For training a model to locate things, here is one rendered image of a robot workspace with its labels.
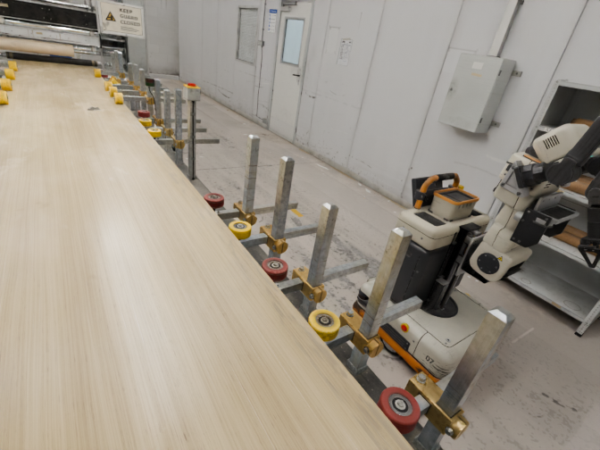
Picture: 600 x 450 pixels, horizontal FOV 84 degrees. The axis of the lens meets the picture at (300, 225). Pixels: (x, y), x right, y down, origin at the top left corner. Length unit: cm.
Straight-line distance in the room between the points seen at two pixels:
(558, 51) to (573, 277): 177
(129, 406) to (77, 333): 22
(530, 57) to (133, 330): 339
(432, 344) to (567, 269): 183
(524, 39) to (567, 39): 31
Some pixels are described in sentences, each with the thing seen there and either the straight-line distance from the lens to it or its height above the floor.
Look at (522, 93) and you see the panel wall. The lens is 354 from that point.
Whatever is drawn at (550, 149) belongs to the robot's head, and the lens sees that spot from 168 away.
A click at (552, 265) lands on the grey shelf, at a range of 353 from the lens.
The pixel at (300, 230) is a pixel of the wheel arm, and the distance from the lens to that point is 134.
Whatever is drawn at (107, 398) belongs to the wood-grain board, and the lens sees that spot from 75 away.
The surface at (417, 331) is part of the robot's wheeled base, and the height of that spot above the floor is 27.
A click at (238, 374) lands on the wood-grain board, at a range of 74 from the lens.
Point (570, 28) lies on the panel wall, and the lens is 352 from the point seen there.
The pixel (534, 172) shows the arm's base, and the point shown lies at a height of 121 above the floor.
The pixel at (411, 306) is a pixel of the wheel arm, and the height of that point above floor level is 83.
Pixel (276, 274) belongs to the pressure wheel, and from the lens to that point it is 99.
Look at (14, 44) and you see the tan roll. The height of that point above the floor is 105.
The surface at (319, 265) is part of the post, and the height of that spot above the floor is 91.
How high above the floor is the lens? 149
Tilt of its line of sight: 28 degrees down
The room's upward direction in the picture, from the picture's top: 10 degrees clockwise
